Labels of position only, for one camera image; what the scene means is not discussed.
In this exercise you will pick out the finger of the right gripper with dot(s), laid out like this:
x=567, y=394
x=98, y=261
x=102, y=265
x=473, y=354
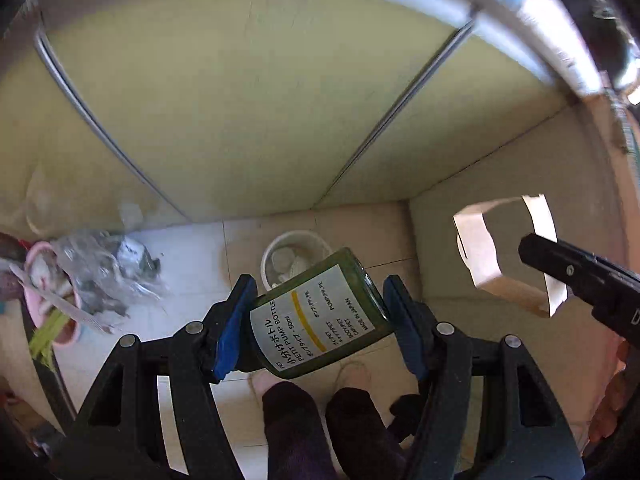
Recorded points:
x=589, y=277

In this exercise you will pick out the floor trash bin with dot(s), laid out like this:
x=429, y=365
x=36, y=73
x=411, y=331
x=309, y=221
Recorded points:
x=290, y=254

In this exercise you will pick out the clear plastic bag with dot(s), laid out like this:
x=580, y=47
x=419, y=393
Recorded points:
x=110, y=272

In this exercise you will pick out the brown cardboard box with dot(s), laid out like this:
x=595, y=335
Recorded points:
x=478, y=251

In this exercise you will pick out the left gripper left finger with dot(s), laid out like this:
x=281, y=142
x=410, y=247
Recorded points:
x=201, y=354

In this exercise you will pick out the person's right hand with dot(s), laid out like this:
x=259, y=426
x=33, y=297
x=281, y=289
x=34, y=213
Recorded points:
x=616, y=396

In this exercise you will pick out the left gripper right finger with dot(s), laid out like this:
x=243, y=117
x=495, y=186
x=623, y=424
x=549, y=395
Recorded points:
x=440, y=356

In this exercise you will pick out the pink bowl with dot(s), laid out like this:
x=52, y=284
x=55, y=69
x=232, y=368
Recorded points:
x=41, y=267

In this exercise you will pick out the green pump bottle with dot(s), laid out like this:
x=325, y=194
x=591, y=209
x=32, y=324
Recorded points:
x=321, y=316

